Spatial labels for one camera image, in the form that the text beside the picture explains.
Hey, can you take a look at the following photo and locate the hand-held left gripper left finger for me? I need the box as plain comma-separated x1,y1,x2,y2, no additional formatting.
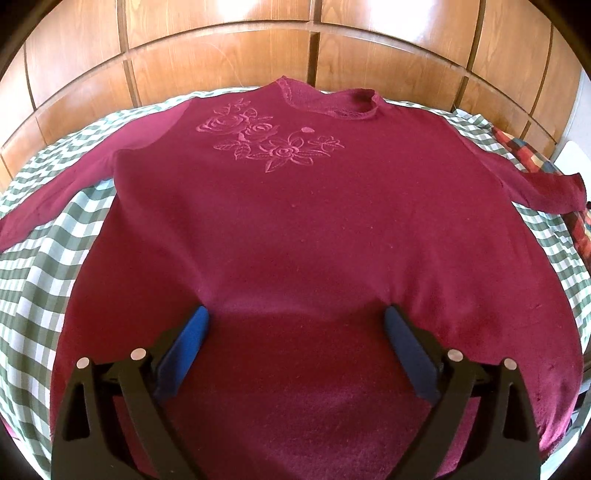
50,305,211,480

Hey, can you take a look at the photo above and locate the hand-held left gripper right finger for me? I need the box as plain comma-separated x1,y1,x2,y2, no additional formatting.
384,304,541,480

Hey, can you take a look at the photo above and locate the maroon embroidered sweater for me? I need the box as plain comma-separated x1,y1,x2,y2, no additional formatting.
0,76,589,480

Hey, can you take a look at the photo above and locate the green checked bed sheet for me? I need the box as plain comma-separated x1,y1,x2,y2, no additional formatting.
0,88,591,480

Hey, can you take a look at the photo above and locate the multicoloured plaid cloth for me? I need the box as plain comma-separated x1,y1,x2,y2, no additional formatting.
492,126,591,264

